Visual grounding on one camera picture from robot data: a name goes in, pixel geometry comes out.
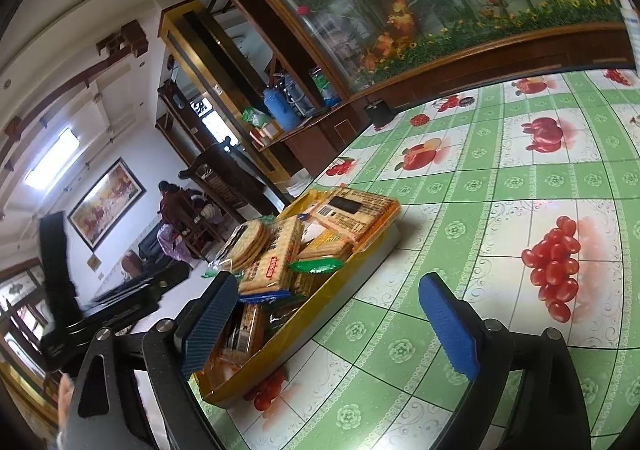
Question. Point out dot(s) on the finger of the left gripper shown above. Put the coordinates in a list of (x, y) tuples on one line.
[(158, 276)]

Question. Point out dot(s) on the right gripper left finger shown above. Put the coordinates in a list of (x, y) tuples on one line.
[(205, 322)]

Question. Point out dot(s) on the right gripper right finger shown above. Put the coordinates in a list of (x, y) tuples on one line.
[(455, 323)]

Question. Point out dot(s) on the round cracker clear pack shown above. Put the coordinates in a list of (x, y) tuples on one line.
[(243, 247)]

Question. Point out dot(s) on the green square cracker pack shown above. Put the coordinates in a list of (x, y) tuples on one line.
[(245, 333)]

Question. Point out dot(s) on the green yellow cracker pack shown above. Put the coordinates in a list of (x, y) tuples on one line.
[(309, 274)]

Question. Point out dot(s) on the person's left hand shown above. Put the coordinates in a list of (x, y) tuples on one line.
[(65, 395)]

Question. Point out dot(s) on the seated person in red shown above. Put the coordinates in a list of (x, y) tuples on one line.
[(189, 222)]

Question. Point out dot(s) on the blue edged cracker pack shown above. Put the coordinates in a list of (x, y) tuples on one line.
[(267, 297)]

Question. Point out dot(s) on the orange striped cracker pack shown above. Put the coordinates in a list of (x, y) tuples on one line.
[(270, 272)]

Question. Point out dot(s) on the dark wooden chair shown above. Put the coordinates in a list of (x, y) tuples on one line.
[(230, 179)]

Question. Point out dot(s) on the orange cracker pack middle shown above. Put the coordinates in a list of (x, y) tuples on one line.
[(327, 244)]

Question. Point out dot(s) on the green fruit pattern tablecloth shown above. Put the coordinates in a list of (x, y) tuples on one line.
[(481, 175)]

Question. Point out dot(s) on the orange cracker pack top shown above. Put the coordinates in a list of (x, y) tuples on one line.
[(359, 217)]

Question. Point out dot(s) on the ceiling light panel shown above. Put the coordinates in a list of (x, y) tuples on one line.
[(52, 164)]

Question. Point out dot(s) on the green snack bag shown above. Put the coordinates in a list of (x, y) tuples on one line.
[(256, 118)]

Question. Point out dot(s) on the wooden cabinet counter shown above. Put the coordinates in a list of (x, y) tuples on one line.
[(549, 50)]

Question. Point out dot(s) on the blue thermos jug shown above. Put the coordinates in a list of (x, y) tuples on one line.
[(280, 109)]

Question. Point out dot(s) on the small black cup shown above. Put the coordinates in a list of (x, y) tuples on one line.
[(380, 113)]

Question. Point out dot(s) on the white spray bottle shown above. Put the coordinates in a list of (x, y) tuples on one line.
[(631, 20)]

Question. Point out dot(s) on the framed wall painting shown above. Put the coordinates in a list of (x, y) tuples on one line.
[(104, 205)]

